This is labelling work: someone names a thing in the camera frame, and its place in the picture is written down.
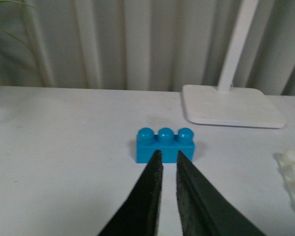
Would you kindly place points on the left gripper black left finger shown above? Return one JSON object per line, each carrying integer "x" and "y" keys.
{"x": 139, "y": 214}

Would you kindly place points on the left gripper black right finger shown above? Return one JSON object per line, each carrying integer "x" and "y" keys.
{"x": 203, "y": 210}

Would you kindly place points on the blue three-stud block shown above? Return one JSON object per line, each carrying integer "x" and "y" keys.
{"x": 166, "y": 141}

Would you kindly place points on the white desk lamp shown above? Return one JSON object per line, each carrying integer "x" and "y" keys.
{"x": 225, "y": 105}

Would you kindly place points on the white curtain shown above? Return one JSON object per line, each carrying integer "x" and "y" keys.
{"x": 159, "y": 44}

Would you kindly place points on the green plant leaves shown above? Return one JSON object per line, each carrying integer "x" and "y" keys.
{"x": 17, "y": 62}

